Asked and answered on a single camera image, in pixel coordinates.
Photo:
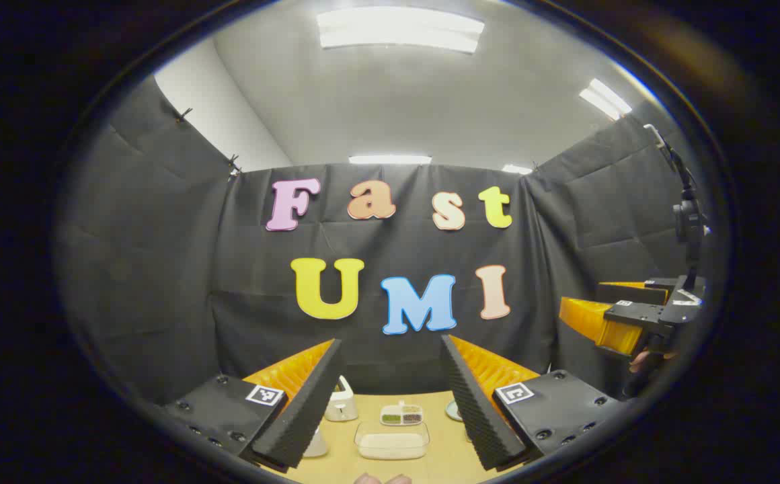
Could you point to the black backdrop cloth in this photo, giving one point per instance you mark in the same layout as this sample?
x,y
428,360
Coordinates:
x,y
161,269

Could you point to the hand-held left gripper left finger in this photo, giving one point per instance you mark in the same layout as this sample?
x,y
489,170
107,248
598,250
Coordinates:
x,y
309,417

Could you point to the white toaster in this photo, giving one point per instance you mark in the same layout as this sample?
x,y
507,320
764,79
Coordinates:
x,y
341,407

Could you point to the ceiling light panel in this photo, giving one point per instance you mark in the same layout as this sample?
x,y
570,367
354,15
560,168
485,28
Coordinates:
x,y
516,169
400,30
605,99
390,160

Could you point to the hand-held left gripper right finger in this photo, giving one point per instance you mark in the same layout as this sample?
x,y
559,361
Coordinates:
x,y
474,417

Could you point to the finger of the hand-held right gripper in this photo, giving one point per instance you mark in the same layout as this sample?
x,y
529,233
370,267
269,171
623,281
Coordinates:
x,y
632,314
625,294

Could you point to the clear rice container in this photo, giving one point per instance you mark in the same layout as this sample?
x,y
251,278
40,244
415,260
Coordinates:
x,y
391,444

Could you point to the pale green plate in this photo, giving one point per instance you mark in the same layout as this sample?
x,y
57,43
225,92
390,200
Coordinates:
x,y
454,411

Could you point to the white divided grain dish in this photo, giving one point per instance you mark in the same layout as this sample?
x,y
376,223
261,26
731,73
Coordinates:
x,y
401,415

